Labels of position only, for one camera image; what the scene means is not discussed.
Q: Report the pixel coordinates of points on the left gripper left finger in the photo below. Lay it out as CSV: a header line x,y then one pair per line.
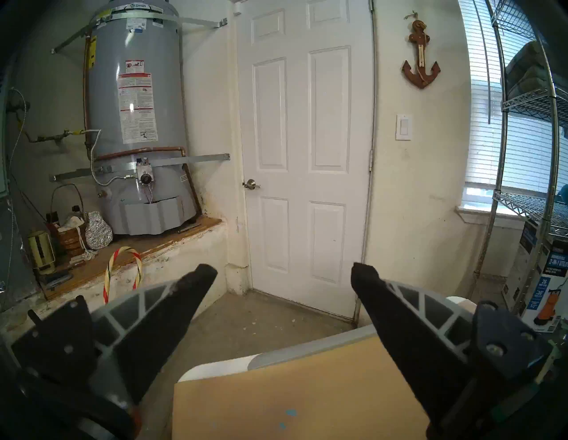
x,y
155,328

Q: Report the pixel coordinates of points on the brown board table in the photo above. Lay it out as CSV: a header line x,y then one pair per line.
x,y
310,390

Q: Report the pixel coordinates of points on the white platform with wood top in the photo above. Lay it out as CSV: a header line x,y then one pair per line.
x,y
199,253

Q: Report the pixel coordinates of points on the utility pump box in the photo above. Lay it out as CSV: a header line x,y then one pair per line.
x,y
546,284

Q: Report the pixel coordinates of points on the striped candy cane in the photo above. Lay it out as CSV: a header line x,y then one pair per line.
x,y
106,284

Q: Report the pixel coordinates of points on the white window blinds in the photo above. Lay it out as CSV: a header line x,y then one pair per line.
x,y
483,133

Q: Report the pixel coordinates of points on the brown anchor wall decoration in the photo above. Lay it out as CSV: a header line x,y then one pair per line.
x,y
420,77

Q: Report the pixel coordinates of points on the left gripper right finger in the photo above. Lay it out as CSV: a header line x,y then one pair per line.
x,y
417,341

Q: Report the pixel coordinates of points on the green cushion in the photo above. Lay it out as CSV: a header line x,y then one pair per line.
x,y
528,82

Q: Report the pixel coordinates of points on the gas pipe with yellow valve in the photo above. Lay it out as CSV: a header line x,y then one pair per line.
x,y
49,138

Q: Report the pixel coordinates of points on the white panel door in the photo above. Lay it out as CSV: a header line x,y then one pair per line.
x,y
297,111

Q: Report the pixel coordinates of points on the yellow metal can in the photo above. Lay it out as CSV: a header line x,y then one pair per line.
x,y
41,250

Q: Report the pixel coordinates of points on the silver door knob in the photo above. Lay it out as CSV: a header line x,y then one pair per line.
x,y
251,184

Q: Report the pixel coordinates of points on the grey water heater tank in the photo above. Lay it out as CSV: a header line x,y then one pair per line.
x,y
168,88

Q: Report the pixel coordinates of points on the white folding table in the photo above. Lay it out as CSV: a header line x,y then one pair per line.
x,y
222,368

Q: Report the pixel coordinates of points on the foil wrapped object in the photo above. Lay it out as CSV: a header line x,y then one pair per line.
x,y
98,230

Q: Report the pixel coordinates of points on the white window sill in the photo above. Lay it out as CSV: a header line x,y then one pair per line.
x,y
488,213

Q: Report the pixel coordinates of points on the olive cushion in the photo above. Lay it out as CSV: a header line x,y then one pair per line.
x,y
528,55

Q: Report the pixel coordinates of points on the white light switch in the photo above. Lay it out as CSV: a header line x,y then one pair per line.
x,y
404,127

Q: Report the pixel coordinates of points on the teal fabric object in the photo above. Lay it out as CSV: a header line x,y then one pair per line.
x,y
563,194

